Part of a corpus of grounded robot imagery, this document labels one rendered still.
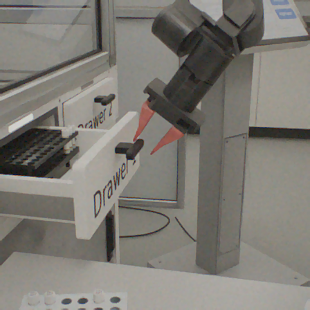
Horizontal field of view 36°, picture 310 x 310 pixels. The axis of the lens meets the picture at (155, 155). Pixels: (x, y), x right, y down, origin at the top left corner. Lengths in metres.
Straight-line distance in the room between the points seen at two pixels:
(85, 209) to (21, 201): 0.10
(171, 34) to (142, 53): 1.66
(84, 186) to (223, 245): 1.37
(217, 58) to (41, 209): 0.33
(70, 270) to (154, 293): 0.13
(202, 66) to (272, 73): 3.00
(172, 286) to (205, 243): 1.29
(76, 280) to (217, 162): 1.15
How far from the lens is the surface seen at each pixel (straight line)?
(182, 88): 0.71
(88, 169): 0.62
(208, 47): 0.69
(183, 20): 0.72
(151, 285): 0.67
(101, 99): 1.06
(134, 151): 0.71
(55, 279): 0.69
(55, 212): 0.67
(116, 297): 0.59
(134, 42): 2.38
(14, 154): 0.76
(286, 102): 3.74
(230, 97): 1.71
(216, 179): 1.79
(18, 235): 0.86
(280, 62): 3.68
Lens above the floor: 1.15
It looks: 20 degrees down
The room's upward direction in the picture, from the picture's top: straight up
